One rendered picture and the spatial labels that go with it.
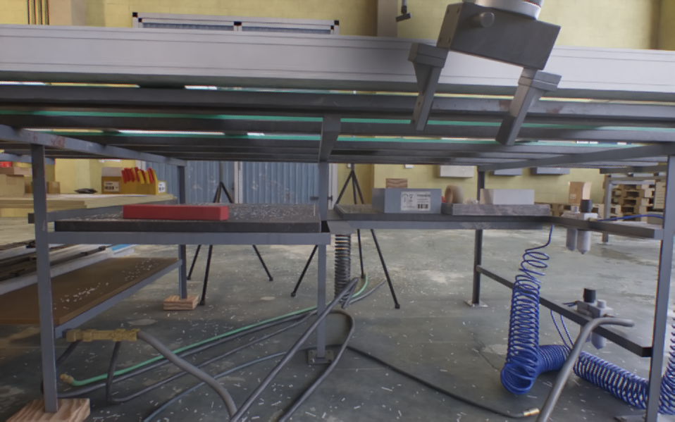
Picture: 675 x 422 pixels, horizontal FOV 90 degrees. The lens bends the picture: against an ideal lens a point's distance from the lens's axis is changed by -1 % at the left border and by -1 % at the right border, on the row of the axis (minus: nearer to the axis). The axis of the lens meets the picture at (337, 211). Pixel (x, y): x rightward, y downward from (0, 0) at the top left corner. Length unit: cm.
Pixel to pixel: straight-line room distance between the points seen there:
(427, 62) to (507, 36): 10
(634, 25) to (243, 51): 1019
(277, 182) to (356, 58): 656
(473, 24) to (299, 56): 27
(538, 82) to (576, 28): 914
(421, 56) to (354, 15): 753
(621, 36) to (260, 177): 834
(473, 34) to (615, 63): 37
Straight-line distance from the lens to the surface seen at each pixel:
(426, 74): 48
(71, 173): 817
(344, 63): 60
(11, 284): 173
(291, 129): 86
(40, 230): 121
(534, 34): 51
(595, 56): 77
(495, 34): 49
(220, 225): 101
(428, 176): 754
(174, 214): 110
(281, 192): 711
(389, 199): 136
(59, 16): 878
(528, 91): 54
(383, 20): 758
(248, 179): 719
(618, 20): 1034
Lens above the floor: 69
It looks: 4 degrees down
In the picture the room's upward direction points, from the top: 1 degrees clockwise
